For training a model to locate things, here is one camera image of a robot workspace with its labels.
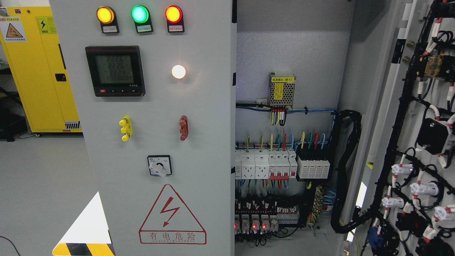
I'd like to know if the red terminal connector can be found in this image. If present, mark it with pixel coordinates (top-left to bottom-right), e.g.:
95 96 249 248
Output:
179 115 189 141

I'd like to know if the lower relay terminal row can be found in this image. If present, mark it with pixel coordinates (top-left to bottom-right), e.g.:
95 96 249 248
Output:
234 195 301 235

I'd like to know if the black white surge protector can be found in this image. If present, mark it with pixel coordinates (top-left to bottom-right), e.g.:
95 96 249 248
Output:
296 146 332 181

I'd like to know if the green indicator lamp left door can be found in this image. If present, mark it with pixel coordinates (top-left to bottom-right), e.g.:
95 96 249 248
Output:
131 5 154 33

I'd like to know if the yellow safety cabinet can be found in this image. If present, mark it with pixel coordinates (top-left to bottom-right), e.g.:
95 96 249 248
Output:
0 6 82 133

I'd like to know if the yellow indicator lamp left door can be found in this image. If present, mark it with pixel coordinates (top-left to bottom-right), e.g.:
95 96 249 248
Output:
96 6 120 33

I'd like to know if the white glowing indicator lamp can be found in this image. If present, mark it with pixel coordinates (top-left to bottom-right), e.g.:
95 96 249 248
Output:
172 64 187 79

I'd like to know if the yellow terminal connector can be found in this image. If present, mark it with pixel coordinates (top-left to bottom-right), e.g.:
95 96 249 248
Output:
119 115 132 142

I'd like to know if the red electric hazard sticker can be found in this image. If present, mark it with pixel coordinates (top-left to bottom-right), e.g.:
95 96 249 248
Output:
139 184 207 245

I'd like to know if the white sockets breaker row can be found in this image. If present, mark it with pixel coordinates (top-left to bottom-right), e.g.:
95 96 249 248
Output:
234 149 298 180

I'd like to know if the metal mesh power supply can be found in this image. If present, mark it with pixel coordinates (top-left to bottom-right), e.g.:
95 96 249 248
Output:
268 72 296 107

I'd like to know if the red indicator lamp left door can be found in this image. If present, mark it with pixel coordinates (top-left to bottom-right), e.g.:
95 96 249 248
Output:
165 5 185 33

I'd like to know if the black digital power meter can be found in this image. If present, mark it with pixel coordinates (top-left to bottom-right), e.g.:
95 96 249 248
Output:
85 45 146 97

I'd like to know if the grey cabinet door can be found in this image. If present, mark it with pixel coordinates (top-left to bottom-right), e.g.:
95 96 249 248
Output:
332 0 454 256
50 0 237 256

